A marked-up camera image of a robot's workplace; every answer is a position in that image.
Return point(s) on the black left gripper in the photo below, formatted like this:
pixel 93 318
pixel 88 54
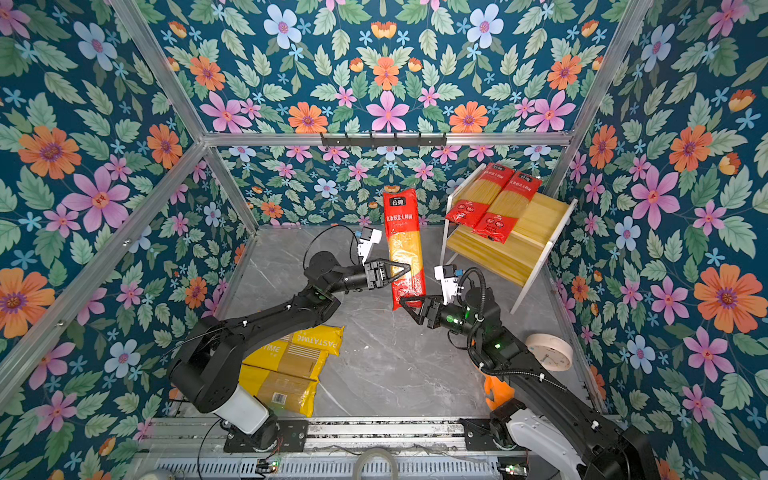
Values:
pixel 402 265

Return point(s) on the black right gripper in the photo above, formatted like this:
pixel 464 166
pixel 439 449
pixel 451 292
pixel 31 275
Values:
pixel 416 318

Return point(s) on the red spaghetti bag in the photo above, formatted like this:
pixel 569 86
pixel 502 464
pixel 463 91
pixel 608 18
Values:
pixel 402 228
pixel 508 207
pixel 475 199

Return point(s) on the yellow pasta bag top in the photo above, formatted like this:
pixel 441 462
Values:
pixel 322 338

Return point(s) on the yellow pasta bag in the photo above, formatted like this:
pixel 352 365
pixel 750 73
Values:
pixel 322 338
pixel 289 359
pixel 280 391

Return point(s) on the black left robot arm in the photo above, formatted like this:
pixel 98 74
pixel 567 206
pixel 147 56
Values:
pixel 206 367

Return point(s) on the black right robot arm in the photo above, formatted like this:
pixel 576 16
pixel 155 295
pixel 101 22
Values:
pixel 543 416

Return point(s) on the yellow pasta bag middle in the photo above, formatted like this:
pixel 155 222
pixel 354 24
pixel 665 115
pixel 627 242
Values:
pixel 289 359

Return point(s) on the wooden two-tier shelf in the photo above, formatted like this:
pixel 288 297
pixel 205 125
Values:
pixel 520 259

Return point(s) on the yellow pasta bag bottom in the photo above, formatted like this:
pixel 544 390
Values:
pixel 280 391

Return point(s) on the orange shark plush toy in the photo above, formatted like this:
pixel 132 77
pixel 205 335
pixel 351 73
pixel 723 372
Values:
pixel 496 392

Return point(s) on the beige tape roll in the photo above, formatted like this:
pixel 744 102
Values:
pixel 552 352

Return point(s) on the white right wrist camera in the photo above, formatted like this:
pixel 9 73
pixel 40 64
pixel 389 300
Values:
pixel 448 276

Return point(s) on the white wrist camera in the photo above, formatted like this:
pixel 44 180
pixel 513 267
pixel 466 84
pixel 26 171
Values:
pixel 448 276
pixel 366 239

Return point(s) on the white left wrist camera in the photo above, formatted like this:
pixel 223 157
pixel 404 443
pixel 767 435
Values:
pixel 366 239

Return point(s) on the black hook rail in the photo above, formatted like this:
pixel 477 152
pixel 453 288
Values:
pixel 371 140

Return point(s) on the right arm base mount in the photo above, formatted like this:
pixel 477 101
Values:
pixel 485 435

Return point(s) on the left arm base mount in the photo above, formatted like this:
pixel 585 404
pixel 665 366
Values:
pixel 275 436

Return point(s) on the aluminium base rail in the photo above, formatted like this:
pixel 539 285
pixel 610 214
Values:
pixel 335 434

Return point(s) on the aluminium frame post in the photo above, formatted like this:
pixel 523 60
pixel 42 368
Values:
pixel 140 32

